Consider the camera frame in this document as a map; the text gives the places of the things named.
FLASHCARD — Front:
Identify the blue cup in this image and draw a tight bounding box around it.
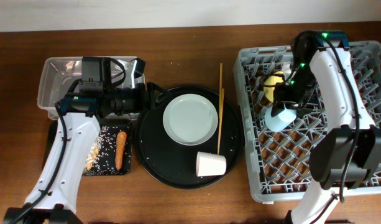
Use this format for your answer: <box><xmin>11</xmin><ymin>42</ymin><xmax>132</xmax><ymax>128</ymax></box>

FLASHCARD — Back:
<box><xmin>264</xmin><ymin>106</ymin><xmax>296</xmax><ymax>132</ymax></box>

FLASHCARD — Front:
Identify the yellow bowl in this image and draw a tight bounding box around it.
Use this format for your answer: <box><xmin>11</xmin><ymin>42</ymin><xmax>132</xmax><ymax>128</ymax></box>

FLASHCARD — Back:
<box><xmin>264</xmin><ymin>71</ymin><xmax>285</xmax><ymax>103</ymax></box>

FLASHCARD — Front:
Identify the orange carrot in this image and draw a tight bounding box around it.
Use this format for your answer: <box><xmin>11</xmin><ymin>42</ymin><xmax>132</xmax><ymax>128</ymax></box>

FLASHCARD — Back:
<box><xmin>115</xmin><ymin>131</ymin><xmax>127</xmax><ymax>170</ymax></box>

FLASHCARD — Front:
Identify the pink cup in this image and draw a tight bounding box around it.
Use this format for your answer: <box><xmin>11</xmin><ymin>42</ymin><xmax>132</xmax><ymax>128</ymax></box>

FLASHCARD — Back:
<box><xmin>196</xmin><ymin>152</ymin><xmax>227</xmax><ymax>177</ymax></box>

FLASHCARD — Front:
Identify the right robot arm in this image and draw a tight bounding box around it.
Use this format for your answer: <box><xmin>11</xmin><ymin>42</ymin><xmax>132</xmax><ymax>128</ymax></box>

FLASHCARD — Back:
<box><xmin>265</xmin><ymin>30</ymin><xmax>381</xmax><ymax>223</ymax></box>

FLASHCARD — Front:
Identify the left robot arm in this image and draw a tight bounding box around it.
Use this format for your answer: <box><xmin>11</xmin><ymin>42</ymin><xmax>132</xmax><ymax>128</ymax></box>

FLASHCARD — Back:
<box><xmin>3</xmin><ymin>57</ymin><xmax>170</xmax><ymax>223</ymax></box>

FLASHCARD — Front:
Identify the grey dishwasher rack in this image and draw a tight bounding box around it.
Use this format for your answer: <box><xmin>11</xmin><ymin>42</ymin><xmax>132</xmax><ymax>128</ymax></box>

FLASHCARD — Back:
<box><xmin>233</xmin><ymin>40</ymin><xmax>381</xmax><ymax>204</ymax></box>

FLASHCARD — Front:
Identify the grey plate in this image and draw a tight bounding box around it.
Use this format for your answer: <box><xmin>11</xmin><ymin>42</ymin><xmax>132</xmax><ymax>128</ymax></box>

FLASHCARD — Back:
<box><xmin>163</xmin><ymin>93</ymin><xmax>218</xmax><ymax>146</ymax></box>

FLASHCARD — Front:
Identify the black rectangular tray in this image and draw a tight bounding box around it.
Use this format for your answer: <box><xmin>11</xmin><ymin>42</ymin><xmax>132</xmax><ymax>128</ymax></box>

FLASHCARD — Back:
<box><xmin>44</xmin><ymin>119</ymin><xmax>134</xmax><ymax>177</ymax></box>

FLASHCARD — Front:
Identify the wooden chopstick left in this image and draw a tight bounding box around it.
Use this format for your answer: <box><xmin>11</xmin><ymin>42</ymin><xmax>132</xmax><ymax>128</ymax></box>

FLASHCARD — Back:
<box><xmin>219</xmin><ymin>63</ymin><xmax>223</xmax><ymax>123</ymax></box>

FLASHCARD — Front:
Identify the round black serving tray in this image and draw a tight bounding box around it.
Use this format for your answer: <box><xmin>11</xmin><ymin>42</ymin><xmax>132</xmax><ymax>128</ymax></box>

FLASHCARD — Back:
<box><xmin>134</xmin><ymin>85</ymin><xmax>244</xmax><ymax>189</ymax></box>

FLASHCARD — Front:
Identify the clear plastic bin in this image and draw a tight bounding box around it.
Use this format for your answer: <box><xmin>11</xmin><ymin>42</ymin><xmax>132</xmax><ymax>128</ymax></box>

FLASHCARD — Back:
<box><xmin>37</xmin><ymin>55</ymin><xmax>146</xmax><ymax>121</ymax></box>

